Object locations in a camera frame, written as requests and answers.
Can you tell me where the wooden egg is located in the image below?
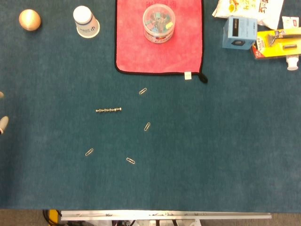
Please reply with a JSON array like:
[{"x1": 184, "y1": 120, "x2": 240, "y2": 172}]
[{"x1": 18, "y1": 9, "x2": 42, "y2": 32}]

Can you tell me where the white paper cup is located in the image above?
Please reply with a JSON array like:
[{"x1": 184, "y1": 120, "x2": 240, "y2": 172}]
[{"x1": 72, "y1": 5, "x2": 101, "y2": 39}]

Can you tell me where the yellow razor blister pack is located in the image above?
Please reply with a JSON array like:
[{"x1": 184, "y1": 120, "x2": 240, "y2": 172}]
[{"x1": 251, "y1": 27, "x2": 301, "y2": 60}]

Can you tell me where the aluminium rail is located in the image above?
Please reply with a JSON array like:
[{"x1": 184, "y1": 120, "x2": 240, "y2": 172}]
[{"x1": 60, "y1": 210, "x2": 272, "y2": 221}]

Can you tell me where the white snack bag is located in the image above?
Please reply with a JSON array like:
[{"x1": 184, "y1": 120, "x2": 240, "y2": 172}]
[{"x1": 212, "y1": 0, "x2": 285, "y2": 31}]

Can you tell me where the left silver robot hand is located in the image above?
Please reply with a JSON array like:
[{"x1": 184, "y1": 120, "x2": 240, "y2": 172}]
[{"x1": 0, "y1": 91, "x2": 9, "y2": 135}]

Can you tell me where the white tube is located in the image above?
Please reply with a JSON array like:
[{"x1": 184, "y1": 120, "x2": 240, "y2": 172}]
[{"x1": 285, "y1": 54, "x2": 301, "y2": 71}]

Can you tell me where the pink cloth with black edge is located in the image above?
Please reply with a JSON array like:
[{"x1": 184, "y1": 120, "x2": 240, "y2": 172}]
[{"x1": 114, "y1": 0, "x2": 208, "y2": 84}]

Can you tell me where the blue speaker box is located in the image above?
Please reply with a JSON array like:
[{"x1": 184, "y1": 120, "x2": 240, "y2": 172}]
[{"x1": 222, "y1": 16, "x2": 258, "y2": 50}]

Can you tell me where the clear jar of binder clips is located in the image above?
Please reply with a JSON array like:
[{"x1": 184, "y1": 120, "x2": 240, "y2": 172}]
[{"x1": 143, "y1": 4, "x2": 176, "y2": 44}]

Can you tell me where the small white sachet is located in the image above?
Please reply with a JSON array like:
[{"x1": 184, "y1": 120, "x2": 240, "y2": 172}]
[{"x1": 281, "y1": 16, "x2": 301, "y2": 30}]

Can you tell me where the silver metal chain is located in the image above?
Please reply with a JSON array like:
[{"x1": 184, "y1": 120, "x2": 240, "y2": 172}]
[{"x1": 95, "y1": 107, "x2": 122, "y2": 113}]

